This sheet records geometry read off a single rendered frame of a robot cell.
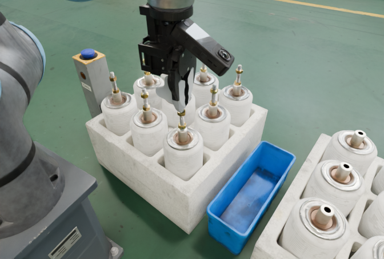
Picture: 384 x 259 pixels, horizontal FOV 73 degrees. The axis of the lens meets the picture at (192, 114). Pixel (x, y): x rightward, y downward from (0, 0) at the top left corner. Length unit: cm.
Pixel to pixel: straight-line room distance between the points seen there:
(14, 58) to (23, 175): 17
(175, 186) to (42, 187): 28
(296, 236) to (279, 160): 34
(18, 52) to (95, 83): 40
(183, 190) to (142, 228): 21
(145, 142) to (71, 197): 25
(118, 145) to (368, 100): 107
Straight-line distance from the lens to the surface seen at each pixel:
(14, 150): 43
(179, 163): 61
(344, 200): 61
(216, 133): 67
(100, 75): 87
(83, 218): 56
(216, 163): 66
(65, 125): 113
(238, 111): 75
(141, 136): 66
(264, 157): 86
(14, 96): 44
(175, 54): 45
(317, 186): 61
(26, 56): 51
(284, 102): 120
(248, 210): 80
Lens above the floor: 69
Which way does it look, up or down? 40 degrees down
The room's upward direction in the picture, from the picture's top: straight up
